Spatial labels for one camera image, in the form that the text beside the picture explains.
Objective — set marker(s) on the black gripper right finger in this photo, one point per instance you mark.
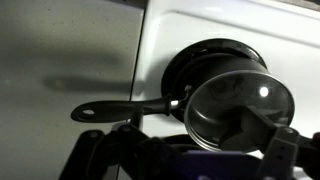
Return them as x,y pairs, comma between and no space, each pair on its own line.
280,153

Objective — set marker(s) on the white electric stove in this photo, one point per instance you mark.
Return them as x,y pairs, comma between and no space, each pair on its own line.
206,23

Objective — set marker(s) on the small black saucepan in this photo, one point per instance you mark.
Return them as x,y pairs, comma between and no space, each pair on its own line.
110,111

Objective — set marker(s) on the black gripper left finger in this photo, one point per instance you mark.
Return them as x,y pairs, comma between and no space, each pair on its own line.
133,146

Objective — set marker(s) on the small glass saucepan lid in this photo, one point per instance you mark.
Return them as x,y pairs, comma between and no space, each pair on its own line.
233,90

